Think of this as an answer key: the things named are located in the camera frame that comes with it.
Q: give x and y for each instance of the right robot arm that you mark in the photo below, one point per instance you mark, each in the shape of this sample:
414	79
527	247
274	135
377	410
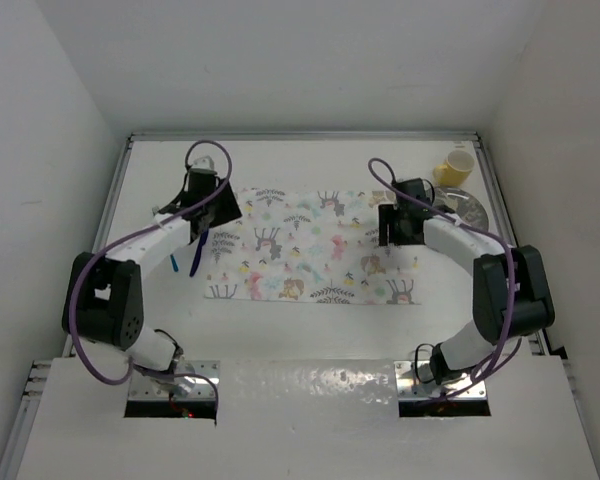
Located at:
510	292

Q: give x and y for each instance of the dark blue plastic knife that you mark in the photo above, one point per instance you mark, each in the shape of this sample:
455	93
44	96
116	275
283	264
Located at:
198	253

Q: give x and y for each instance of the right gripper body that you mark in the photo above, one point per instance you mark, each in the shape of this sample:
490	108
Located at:
392	228

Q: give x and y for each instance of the patterned cloth placemat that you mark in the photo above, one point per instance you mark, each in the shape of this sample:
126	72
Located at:
314	247

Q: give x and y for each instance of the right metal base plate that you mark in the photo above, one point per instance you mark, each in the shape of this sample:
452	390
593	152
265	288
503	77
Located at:
415	383

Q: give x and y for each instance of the yellow mug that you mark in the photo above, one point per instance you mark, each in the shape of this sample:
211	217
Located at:
456	168

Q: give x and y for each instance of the blue plastic fork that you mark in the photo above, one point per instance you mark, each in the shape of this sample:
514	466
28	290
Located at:
174	263

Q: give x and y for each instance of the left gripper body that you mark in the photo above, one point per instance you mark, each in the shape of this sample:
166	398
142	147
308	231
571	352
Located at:
220	209

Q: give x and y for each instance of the grey reindeer plate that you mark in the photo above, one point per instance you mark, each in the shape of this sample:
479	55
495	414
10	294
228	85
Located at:
466	206

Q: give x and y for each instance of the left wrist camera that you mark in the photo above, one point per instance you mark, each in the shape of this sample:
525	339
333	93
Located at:
203	163

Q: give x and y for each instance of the aluminium table frame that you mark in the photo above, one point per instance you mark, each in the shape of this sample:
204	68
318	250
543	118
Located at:
306	392

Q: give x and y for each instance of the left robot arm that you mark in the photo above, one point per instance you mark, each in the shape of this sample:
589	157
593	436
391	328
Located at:
104	302

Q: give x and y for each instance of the metal base plate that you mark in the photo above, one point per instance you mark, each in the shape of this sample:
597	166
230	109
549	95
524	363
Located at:
190	381
415	383

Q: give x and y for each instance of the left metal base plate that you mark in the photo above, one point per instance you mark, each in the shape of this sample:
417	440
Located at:
190	381

